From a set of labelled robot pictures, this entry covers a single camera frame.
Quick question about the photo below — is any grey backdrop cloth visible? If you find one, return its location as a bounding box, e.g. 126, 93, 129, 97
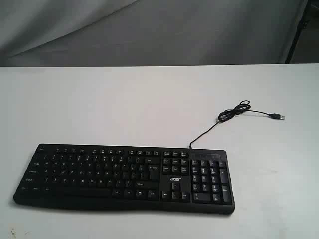
0, 0, 307, 67

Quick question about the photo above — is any black stand pole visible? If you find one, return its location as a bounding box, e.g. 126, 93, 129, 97
285, 0, 319, 64

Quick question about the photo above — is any black acer keyboard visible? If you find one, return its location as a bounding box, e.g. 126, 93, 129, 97
13, 144, 235, 214

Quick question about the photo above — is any black USB cable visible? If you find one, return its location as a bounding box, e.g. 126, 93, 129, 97
189, 100, 286, 149

